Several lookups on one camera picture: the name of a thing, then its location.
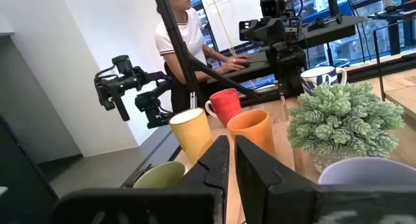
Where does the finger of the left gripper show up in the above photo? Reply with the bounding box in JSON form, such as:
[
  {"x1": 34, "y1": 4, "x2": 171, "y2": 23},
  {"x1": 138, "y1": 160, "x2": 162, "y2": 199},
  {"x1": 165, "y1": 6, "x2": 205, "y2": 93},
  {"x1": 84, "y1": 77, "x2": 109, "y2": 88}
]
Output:
[
  {"x1": 111, "y1": 93, "x2": 131, "y2": 122},
  {"x1": 94, "y1": 85, "x2": 114, "y2": 112}
]

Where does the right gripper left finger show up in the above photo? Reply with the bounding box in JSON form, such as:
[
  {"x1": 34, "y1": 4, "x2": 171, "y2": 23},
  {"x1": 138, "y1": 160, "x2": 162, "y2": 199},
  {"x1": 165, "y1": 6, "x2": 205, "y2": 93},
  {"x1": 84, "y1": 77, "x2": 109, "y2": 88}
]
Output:
[{"x1": 170, "y1": 135, "x2": 231, "y2": 199}]

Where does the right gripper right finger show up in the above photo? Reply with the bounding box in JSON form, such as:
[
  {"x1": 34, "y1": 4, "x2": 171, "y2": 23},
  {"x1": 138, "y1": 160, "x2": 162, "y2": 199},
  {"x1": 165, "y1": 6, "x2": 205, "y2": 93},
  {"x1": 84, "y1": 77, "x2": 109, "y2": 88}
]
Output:
[{"x1": 234, "y1": 134, "x2": 319, "y2": 224}]

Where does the yellow mug white interior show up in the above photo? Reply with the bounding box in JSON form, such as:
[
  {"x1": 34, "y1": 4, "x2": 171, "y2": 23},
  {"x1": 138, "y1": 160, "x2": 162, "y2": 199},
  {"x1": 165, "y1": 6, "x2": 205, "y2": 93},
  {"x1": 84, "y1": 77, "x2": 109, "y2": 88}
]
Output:
[{"x1": 168, "y1": 107, "x2": 215, "y2": 164}]

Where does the orange faceted mug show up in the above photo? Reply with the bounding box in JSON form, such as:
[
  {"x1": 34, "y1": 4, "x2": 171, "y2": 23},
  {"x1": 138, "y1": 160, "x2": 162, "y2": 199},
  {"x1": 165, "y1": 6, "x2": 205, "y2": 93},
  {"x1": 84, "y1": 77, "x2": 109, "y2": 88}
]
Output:
[{"x1": 226, "y1": 109, "x2": 276, "y2": 158}]

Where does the sage green mug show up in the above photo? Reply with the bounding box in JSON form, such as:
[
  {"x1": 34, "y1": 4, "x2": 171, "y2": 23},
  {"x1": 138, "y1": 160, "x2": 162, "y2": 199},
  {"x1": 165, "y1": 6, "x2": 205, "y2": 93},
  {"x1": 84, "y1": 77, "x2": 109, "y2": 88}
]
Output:
[{"x1": 133, "y1": 161, "x2": 188, "y2": 189}]

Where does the red mug white handle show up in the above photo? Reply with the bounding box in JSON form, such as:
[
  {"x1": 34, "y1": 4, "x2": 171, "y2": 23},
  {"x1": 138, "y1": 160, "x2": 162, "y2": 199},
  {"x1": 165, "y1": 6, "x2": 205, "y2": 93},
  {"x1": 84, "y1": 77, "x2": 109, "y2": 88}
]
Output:
[{"x1": 204, "y1": 88, "x2": 243, "y2": 127}]

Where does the lavender mug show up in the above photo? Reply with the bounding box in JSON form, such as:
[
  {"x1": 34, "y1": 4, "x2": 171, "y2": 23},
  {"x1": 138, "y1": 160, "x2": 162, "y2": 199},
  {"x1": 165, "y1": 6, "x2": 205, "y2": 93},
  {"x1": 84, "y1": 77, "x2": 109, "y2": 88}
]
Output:
[{"x1": 317, "y1": 156, "x2": 416, "y2": 186}]

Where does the white mug blue leaf pattern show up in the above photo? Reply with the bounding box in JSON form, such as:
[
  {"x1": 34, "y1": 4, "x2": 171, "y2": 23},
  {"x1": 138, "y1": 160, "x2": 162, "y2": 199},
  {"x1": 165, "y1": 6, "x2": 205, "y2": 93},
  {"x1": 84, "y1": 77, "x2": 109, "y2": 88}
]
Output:
[{"x1": 300, "y1": 66, "x2": 348, "y2": 95}]

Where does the person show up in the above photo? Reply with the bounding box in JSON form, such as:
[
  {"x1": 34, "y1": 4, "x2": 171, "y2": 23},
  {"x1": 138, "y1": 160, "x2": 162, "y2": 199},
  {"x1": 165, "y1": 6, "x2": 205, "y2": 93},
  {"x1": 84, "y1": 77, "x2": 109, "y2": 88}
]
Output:
[{"x1": 154, "y1": 0, "x2": 252, "y2": 114}]

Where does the artificial succulent in patterned pot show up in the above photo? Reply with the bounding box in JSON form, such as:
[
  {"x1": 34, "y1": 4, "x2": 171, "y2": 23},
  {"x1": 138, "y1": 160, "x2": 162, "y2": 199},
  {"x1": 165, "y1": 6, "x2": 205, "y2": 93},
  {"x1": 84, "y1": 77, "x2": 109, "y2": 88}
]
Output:
[{"x1": 286, "y1": 82, "x2": 406, "y2": 173}]

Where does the whiteboard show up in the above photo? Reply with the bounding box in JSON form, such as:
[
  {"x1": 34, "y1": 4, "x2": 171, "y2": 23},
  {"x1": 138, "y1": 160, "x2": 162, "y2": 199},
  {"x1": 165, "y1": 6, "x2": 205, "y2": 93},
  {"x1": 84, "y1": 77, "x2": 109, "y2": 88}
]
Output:
[{"x1": 198, "y1": 0, "x2": 265, "y2": 53}]

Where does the background black desk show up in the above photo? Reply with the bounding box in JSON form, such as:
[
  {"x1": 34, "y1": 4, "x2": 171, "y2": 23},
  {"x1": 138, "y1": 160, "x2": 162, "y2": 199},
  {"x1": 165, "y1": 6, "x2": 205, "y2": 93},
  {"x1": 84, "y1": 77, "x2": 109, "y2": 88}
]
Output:
[{"x1": 198, "y1": 15, "x2": 369, "y2": 88}]

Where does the black side table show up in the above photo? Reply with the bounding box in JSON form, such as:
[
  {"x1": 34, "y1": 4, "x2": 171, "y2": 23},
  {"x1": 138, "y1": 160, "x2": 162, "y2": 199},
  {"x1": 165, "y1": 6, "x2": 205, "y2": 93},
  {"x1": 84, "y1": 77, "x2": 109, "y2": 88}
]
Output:
[{"x1": 369, "y1": 0, "x2": 416, "y2": 58}]

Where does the black aluminium rig frame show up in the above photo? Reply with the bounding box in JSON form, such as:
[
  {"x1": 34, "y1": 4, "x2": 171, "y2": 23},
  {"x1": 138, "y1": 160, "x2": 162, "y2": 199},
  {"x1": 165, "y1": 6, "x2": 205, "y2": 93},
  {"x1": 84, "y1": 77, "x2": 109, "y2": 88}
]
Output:
[{"x1": 122, "y1": 0, "x2": 265, "y2": 189}]

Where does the black wire rack wooden base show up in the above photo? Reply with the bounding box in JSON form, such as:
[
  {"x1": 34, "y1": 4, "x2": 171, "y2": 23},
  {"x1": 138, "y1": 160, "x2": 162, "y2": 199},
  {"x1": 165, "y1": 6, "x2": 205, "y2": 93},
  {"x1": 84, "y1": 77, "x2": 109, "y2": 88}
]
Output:
[{"x1": 372, "y1": 21, "x2": 416, "y2": 121}]

